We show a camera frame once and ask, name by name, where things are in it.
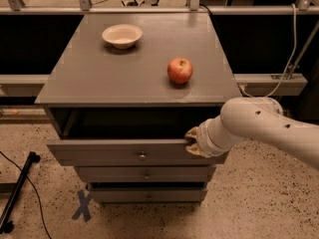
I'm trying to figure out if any grey bottom drawer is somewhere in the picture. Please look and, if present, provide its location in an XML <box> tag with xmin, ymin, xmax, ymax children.
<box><xmin>91</xmin><ymin>188</ymin><xmax>207</xmax><ymax>203</ymax></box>

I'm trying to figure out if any blue tape cross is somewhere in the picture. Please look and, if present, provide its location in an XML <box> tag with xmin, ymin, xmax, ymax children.
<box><xmin>72</xmin><ymin>190</ymin><xmax>92</xmax><ymax>222</ymax></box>

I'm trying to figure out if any red apple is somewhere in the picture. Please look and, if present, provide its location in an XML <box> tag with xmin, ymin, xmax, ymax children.
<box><xmin>166</xmin><ymin>57</ymin><xmax>193</xmax><ymax>85</ymax></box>

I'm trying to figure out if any white paper bowl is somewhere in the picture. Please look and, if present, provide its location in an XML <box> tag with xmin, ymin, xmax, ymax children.
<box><xmin>102</xmin><ymin>24</ymin><xmax>143</xmax><ymax>50</ymax></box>

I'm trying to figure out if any metal railing frame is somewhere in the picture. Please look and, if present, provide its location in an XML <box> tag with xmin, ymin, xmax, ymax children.
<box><xmin>0</xmin><ymin>0</ymin><xmax>319</xmax><ymax>98</ymax></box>

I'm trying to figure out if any grey drawer cabinet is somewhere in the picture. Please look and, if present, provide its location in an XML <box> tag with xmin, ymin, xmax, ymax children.
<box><xmin>36</xmin><ymin>13</ymin><xmax>240</xmax><ymax>192</ymax></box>

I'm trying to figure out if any grey middle drawer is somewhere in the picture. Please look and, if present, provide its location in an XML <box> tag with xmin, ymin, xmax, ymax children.
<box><xmin>75</xmin><ymin>166</ymin><xmax>215</xmax><ymax>182</ymax></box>

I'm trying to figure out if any grey top drawer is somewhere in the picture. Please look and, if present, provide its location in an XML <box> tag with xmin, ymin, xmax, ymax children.
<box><xmin>48</xmin><ymin>107</ymin><xmax>227</xmax><ymax>166</ymax></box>

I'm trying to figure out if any white cable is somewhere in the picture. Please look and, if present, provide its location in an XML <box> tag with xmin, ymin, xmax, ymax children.
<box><xmin>237</xmin><ymin>3</ymin><xmax>298</xmax><ymax>100</ymax></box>

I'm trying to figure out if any black floor cable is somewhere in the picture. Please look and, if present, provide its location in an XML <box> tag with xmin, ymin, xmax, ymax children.
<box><xmin>0</xmin><ymin>150</ymin><xmax>53</xmax><ymax>239</ymax></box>

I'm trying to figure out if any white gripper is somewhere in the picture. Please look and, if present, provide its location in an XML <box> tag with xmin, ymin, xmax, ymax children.
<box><xmin>184</xmin><ymin>117</ymin><xmax>245</xmax><ymax>158</ymax></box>

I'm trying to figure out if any black stand leg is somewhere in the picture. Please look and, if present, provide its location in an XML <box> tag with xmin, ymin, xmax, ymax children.
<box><xmin>0</xmin><ymin>151</ymin><xmax>41</xmax><ymax>234</ymax></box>

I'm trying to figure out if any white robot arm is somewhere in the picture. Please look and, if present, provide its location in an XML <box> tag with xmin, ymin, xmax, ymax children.
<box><xmin>185</xmin><ymin>98</ymin><xmax>319</xmax><ymax>169</ymax></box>

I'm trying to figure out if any grey drawer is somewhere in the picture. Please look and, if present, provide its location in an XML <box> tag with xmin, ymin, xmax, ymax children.
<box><xmin>91</xmin><ymin>188</ymin><xmax>207</xmax><ymax>203</ymax></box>
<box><xmin>48</xmin><ymin>107</ymin><xmax>227</xmax><ymax>166</ymax></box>
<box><xmin>75</xmin><ymin>166</ymin><xmax>215</xmax><ymax>182</ymax></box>

